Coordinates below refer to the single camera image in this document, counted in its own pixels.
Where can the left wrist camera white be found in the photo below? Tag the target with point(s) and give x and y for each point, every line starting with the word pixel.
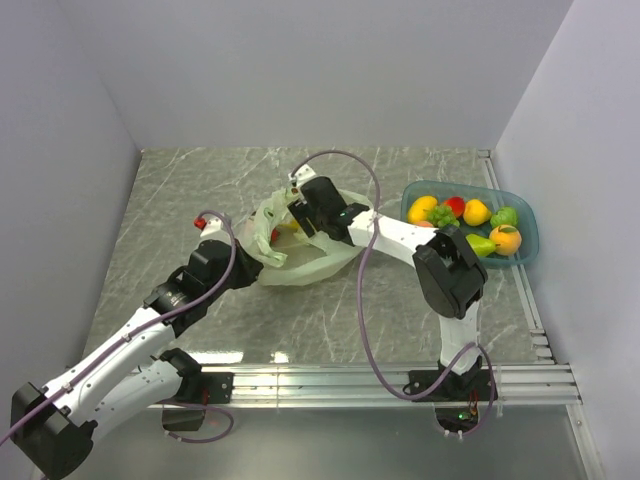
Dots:
pixel 213 227

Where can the green printed plastic bag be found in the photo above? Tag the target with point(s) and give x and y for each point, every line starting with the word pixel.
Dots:
pixel 289 257

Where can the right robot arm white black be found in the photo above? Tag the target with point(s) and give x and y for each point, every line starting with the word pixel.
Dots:
pixel 450 274

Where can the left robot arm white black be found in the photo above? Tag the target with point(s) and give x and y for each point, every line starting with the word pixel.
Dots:
pixel 57 425

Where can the green fruit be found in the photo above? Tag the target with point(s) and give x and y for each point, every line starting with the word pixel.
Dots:
pixel 482 246

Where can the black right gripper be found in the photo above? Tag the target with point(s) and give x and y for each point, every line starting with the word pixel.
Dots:
pixel 299 212

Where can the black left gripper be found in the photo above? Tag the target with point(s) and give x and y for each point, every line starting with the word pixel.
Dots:
pixel 250 268

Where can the orange fruit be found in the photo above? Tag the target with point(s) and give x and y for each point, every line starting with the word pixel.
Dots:
pixel 507 239

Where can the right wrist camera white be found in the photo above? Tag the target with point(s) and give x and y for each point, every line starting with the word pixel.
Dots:
pixel 300 177

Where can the red yellow mango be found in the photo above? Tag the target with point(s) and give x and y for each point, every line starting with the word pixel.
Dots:
pixel 457 205

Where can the green grape bunch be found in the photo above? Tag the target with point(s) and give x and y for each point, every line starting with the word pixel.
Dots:
pixel 441 216

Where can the teal transparent plastic tray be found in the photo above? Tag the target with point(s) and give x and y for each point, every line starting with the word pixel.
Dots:
pixel 493 199

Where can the yellow lemon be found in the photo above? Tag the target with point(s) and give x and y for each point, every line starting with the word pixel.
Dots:
pixel 476 213

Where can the green custard apple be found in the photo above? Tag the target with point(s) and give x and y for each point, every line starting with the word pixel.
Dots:
pixel 504 216

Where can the black box under rail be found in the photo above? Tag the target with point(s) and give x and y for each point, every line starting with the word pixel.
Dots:
pixel 182 419

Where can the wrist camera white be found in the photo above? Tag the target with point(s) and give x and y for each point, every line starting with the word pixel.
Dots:
pixel 213 227
pixel 300 177

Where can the yellow bananas in bag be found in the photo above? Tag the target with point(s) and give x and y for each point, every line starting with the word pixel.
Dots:
pixel 291 225

